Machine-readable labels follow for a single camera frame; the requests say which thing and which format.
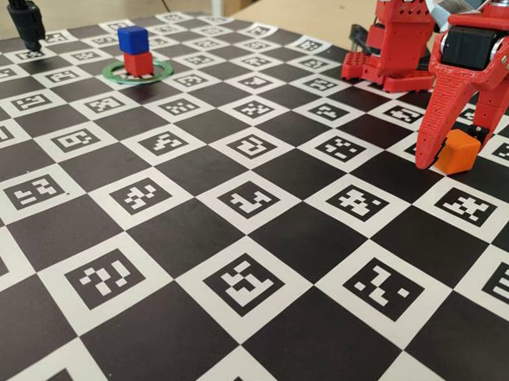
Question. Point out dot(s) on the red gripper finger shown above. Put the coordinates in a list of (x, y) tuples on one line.
[(443, 109), (498, 107)]

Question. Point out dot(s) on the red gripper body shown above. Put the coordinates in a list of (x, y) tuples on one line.
[(466, 46)]

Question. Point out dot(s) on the orange cube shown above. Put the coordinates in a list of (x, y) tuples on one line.
[(458, 153)]

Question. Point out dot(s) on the red cube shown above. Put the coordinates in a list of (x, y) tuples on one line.
[(137, 63)]

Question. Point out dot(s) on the blue cube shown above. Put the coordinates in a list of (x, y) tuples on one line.
[(133, 39)]

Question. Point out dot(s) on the red robot base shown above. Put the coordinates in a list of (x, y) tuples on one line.
[(367, 71)]

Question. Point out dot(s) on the cardboard box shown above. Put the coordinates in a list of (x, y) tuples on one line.
[(236, 6)]

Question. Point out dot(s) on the white table leg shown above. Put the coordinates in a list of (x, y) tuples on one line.
[(218, 1)]

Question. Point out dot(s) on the black white marker board mat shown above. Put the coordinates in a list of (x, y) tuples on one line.
[(194, 238)]

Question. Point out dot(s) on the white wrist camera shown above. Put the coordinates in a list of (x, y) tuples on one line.
[(438, 11)]

